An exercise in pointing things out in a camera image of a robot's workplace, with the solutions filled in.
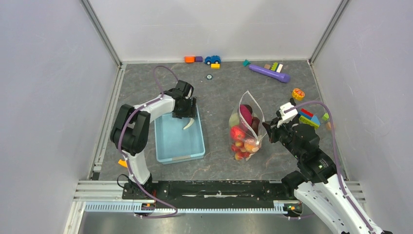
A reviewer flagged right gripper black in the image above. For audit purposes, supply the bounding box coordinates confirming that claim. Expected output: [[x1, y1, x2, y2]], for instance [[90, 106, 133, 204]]
[[262, 115, 303, 159]]

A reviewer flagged white garlic toy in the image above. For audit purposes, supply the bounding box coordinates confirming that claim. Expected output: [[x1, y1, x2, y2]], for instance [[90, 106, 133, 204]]
[[183, 118, 195, 130]]

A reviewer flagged dark red apple toy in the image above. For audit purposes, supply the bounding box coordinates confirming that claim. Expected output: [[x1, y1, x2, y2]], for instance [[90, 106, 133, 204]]
[[251, 117, 260, 136]]

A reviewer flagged orange peach toy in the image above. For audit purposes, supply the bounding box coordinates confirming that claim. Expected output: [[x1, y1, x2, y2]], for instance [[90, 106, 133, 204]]
[[244, 138, 260, 153]]

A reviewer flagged clear polka dot zip bag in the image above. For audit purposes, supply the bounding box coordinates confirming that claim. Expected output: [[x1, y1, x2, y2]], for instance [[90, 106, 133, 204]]
[[228, 90, 266, 159]]

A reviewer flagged light blue plastic basket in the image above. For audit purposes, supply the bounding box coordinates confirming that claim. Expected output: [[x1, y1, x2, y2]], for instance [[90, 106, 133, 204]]
[[154, 109, 206, 164]]

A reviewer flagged red pomegranate toy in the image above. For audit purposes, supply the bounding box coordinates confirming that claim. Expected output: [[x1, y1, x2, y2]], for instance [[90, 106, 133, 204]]
[[229, 125, 245, 141]]

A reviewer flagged green cabbage toy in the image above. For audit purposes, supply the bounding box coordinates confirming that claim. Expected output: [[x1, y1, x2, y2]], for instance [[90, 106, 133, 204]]
[[228, 113, 240, 128]]

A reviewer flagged magenta fruit toy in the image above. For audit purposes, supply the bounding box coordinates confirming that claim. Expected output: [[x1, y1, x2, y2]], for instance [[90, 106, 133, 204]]
[[240, 105, 252, 126]]

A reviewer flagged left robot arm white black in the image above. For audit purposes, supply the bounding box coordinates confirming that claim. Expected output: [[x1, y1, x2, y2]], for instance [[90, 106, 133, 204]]
[[110, 80, 197, 199]]

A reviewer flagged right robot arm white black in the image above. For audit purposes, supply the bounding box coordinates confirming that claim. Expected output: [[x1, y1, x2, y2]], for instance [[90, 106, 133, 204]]
[[263, 118, 386, 234]]

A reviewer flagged multicolour duplo stack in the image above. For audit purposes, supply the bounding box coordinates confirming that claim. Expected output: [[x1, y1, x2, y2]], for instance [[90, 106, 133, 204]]
[[298, 108, 320, 129]]

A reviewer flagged yellow butterfly duplo block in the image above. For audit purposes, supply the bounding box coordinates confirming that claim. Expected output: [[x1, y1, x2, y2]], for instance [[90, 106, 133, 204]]
[[292, 88, 305, 101]]

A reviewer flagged small green cube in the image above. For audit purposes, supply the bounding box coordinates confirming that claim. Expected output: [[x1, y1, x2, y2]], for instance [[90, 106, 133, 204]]
[[322, 113, 330, 122]]

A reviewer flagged orange block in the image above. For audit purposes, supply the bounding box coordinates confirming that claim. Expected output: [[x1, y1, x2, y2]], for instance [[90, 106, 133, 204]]
[[184, 56, 196, 63]]

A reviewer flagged purple toy flashlight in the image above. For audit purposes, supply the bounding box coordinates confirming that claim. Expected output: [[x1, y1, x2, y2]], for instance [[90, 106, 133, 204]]
[[248, 64, 291, 83]]

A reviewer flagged blue toy car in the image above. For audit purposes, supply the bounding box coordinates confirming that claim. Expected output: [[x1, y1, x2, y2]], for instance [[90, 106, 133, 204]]
[[204, 55, 221, 65]]

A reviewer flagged green lego block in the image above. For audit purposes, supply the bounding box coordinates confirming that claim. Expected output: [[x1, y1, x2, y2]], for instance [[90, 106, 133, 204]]
[[270, 62, 279, 71]]

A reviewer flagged white block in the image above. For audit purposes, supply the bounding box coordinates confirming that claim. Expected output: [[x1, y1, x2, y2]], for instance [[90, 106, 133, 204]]
[[276, 63, 283, 73]]

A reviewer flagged teal block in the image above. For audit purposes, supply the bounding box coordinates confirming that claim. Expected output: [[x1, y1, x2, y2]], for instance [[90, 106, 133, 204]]
[[243, 59, 250, 67]]

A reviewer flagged yellow wedge block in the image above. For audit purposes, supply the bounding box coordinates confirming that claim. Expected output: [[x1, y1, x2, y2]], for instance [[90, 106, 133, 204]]
[[118, 159, 128, 168]]

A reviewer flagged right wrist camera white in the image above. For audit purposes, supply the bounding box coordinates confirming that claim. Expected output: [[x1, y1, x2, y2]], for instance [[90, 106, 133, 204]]
[[277, 102, 298, 128]]

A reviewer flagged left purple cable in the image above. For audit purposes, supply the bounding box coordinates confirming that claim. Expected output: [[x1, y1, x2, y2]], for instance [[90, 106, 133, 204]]
[[117, 66, 180, 219]]

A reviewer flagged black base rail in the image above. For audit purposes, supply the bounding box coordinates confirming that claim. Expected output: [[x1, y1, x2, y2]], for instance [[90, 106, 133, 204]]
[[122, 180, 295, 209]]

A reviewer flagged white slotted cable duct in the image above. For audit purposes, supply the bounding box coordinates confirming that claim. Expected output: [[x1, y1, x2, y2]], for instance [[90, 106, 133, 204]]
[[84, 201, 285, 214]]

